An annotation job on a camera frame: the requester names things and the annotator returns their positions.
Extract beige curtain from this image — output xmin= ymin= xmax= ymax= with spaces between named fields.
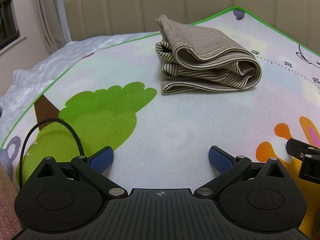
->
xmin=31 ymin=0 xmax=66 ymax=54

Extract pink cloth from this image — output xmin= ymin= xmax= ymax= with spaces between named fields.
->
xmin=0 ymin=164 xmax=23 ymax=240

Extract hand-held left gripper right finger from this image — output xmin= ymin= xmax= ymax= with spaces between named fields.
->
xmin=194 ymin=146 xmax=287 ymax=199

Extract beige padded headboard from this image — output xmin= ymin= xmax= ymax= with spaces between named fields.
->
xmin=64 ymin=0 xmax=320 ymax=58

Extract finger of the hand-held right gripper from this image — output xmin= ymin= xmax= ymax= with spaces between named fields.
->
xmin=286 ymin=138 xmax=320 ymax=161

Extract translucent plastic box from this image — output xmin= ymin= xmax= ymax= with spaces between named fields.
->
xmin=57 ymin=0 xmax=73 ymax=43

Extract dark window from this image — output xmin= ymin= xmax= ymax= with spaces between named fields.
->
xmin=0 ymin=0 xmax=20 ymax=53

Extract white quilted bedsheet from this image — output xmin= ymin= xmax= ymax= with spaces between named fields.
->
xmin=0 ymin=31 xmax=160 ymax=143

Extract beige striped knit garment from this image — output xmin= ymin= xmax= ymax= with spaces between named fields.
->
xmin=155 ymin=14 xmax=262 ymax=96

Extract cartoon printed play mat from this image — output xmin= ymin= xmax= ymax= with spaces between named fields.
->
xmin=0 ymin=6 xmax=320 ymax=230

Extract black cable loop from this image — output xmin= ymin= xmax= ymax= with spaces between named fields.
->
xmin=19 ymin=119 xmax=86 ymax=188

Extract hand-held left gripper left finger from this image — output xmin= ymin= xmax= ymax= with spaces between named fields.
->
xmin=37 ymin=146 xmax=127 ymax=199

